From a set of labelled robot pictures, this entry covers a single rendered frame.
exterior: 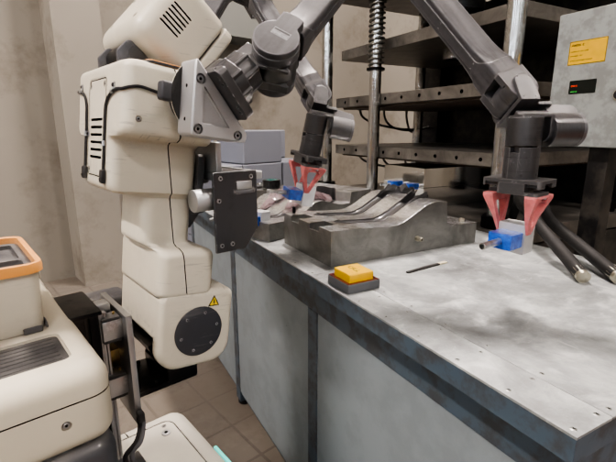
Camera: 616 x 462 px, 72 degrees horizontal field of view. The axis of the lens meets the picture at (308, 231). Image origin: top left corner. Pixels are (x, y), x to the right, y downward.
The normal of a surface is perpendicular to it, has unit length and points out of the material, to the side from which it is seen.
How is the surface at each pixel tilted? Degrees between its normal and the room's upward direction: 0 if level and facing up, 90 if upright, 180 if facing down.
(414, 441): 90
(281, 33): 54
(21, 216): 90
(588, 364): 0
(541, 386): 0
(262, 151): 90
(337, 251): 90
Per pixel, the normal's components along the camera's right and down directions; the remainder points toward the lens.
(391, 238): 0.48, 0.21
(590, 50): -0.88, 0.11
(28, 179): 0.66, 0.18
